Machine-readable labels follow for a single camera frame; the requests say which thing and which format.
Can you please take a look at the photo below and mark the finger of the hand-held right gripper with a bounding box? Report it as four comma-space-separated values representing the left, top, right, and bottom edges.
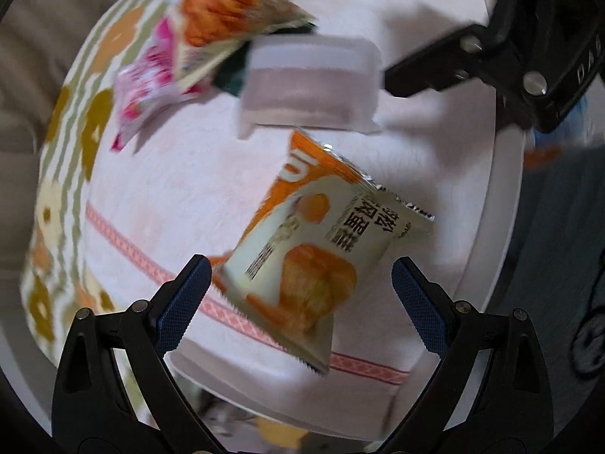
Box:
383, 23, 503, 100

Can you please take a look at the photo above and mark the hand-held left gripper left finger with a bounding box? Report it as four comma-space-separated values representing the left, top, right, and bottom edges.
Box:
51, 254, 225, 454

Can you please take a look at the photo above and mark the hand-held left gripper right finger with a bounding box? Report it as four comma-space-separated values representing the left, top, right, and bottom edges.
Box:
378, 256, 555, 454

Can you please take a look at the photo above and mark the orange bread snack packet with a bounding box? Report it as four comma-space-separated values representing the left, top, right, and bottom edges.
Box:
210, 127, 436, 378

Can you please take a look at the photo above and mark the white towel with pink stripe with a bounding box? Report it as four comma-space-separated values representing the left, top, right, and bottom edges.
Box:
85, 0, 502, 431

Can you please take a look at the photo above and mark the clear plastic snack packet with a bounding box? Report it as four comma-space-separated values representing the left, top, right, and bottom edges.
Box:
236, 33, 386, 140

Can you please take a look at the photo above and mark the dark green snack packet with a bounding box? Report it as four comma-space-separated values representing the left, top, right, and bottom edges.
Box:
213, 40, 258, 100

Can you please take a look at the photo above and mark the floral striped blanket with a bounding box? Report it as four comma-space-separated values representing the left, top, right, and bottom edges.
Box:
19, 0, 190, 436

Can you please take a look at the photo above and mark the pink snack packet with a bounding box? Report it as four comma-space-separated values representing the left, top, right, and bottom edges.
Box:
111, 14, 213, 152

